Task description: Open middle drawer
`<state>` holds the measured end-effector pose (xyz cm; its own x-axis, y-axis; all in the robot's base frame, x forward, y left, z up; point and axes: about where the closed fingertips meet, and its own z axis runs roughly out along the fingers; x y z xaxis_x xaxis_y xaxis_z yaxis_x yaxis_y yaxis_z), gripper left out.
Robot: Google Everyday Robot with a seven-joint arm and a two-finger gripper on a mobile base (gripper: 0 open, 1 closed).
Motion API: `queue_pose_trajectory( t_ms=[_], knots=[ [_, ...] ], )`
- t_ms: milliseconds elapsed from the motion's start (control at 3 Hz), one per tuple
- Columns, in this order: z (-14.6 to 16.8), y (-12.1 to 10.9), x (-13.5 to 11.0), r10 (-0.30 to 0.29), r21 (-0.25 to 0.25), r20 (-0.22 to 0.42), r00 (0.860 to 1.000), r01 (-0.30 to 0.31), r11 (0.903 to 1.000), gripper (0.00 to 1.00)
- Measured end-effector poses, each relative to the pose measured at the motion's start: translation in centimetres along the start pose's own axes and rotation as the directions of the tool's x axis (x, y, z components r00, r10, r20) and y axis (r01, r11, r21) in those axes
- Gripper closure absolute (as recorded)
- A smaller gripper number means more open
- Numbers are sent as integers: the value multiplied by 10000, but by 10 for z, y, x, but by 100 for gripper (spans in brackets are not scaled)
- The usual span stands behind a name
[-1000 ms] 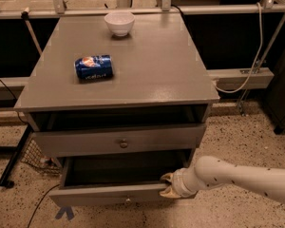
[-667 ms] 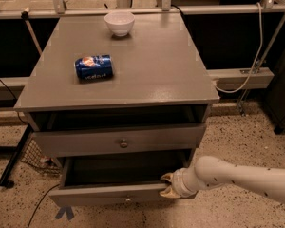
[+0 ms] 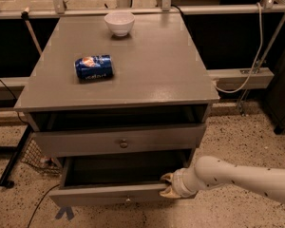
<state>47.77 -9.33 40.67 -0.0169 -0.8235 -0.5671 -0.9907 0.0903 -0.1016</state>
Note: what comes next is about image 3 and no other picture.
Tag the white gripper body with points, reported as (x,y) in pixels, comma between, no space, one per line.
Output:
(180,183)

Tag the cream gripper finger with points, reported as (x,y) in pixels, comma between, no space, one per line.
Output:
(169,193)
(167,177)

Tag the grey drawer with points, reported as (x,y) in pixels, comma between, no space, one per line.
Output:
(119,140)
(117,178)

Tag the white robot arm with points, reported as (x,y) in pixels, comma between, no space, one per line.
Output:
(209,172)

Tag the grey drawer cabinet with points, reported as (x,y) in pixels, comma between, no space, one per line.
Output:
(158,77)

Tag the grey top drawer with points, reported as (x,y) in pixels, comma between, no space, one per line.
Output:
(119,140)

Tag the thin metal rod stand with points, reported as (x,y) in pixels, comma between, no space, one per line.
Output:
(257,77)

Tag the blue tape cross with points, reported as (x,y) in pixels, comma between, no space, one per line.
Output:
(65,211)

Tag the white bowl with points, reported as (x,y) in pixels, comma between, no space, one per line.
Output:
(120,22)

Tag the black metal stand leg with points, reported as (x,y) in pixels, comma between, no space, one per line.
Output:
(16,152)

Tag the wooden stick with black tip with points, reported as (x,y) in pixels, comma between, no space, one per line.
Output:
(25,17)

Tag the wire mesh basket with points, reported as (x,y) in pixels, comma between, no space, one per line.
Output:
(34,158)

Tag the metal railing frame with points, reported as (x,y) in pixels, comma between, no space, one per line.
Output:
(142,7)

